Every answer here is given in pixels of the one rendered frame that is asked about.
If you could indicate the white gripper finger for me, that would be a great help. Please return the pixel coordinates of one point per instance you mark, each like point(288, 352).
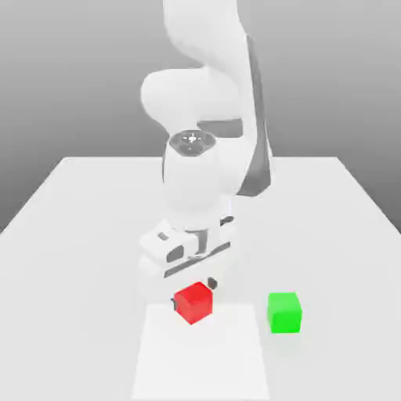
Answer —
point(173, 302)
point(212, 283)

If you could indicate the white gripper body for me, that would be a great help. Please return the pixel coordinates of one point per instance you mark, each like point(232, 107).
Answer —
point(200, 266)

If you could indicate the small red cube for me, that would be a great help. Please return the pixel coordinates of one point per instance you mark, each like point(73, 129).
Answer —
point(193, 303)

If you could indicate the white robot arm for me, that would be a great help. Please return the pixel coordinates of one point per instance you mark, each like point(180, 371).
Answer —
point(200, 175)

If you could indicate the small green cube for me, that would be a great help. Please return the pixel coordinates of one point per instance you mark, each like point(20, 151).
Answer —
point(284, 312)

